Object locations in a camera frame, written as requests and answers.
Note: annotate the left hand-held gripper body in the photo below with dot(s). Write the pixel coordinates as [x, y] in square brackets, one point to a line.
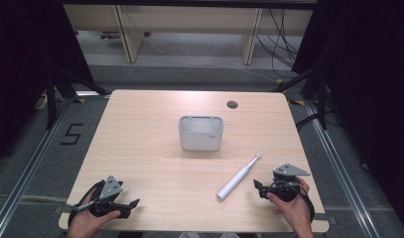
[109, 190]

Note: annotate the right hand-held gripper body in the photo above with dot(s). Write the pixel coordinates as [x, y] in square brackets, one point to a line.
[287, 190]

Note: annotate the white electric toothbrush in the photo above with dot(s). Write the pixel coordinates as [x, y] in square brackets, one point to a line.
[236, 180]

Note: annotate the white toothbrush holder box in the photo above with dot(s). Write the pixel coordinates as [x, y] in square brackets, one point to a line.
[200, 140]

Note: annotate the person's right hand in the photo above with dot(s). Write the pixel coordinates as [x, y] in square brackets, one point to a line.
[297, 214]

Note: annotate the person's left hand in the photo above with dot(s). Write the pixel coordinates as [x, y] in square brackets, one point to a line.
[83, 224]

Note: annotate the yellow black tape piece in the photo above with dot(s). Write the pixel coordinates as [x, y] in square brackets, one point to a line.
[297, 102]
[81, 100]

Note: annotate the black metal stand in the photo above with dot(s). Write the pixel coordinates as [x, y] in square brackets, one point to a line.
[322, 99]
[51, 99]

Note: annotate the black curtain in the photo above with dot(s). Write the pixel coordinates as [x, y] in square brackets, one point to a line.
[371, 82]
[24, 66]

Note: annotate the metal floor rail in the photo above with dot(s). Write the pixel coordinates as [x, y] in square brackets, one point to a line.
[341, 178]
[27, 168]

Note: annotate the black frame beam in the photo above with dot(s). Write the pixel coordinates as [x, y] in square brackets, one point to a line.
[189, 2]

